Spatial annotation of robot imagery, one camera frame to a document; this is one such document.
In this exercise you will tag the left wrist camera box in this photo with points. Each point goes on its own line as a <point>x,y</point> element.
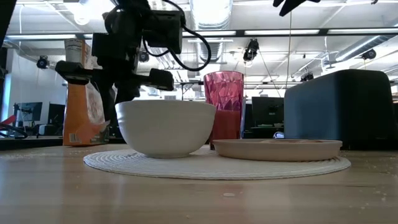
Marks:
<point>163,31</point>

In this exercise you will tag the pumpkin cereal box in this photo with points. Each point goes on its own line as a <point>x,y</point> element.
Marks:
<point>77,118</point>

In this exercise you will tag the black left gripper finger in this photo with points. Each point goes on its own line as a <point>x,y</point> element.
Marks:
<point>127,93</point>
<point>105,102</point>

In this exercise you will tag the white ceramic bowl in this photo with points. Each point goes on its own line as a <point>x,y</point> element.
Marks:
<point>164,130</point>

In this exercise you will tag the round white woven placemat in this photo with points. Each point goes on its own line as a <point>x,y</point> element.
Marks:
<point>186,168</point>

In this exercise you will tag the distant computer monitor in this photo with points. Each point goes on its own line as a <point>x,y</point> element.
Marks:
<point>29,111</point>

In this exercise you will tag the black toaster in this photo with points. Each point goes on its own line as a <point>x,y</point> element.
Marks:
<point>339,109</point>

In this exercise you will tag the beige round plate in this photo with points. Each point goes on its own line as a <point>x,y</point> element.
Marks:
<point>276,152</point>

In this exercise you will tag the silver ceiling duct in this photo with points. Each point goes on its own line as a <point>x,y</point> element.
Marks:
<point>211,18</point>

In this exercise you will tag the red faceted plastic tumbler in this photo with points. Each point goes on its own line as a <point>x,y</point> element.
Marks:
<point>225,105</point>

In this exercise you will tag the black ceiling spotlight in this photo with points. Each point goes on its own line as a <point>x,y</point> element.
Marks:
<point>42,62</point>
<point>251,49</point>
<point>307,76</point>
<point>369,54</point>
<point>143,57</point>

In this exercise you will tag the black overhead beam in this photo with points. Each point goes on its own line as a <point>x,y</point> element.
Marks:
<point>264,32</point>

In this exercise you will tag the dark desk monitor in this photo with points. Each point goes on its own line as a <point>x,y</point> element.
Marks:
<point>267,110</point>

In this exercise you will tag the black aluminium table frame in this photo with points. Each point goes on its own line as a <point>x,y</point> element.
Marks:
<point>31,143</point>

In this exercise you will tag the clear plastic tumbler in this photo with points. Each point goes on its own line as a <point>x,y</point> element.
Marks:
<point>244,124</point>

